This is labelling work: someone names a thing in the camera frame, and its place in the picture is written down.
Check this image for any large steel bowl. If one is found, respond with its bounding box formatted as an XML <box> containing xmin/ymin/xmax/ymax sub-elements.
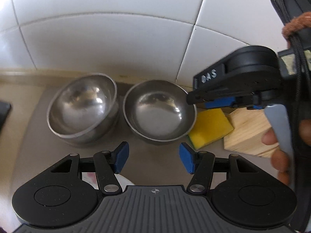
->
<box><xmin>46</xmin><ymin>73</ymin><xmax>119</xmax><ymax>146</ymax></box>

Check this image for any yellow green sponge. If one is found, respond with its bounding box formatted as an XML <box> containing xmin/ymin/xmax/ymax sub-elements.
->
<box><xmin>188</xmin><ymin>108</ymin><xmax>234</xmax><ymax>150</ymax></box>

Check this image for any black cable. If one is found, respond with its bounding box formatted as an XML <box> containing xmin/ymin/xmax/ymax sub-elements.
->
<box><xmin>269</xmin><ymin>0</ymin><xmax>311</xmax><ymax>232</ymax></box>

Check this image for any white plate pink rose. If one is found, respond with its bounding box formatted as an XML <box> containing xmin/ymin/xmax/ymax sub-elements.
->
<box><xmin>81</xmin><ymin>172</ymin><xmax>134</xmax><ymax>191</ymax></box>

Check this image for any wooden knife block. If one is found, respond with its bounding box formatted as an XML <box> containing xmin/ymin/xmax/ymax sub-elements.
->
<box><xmin>224</xmin><ymin>108</ymin><xmax>278</xmax><ymax>158</ymax></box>

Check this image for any black gas stove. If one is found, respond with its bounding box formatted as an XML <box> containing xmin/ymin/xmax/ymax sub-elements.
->
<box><xmin>0</xmin><ymin>101</ymin><xmax>12</xmax><ymax>130</ymax></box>

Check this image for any right hand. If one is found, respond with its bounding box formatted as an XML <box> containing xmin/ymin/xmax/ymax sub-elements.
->
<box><xmin>261</xmin><ymin>119</ymin><xmax>311</xmax><ymax>185</ymax></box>

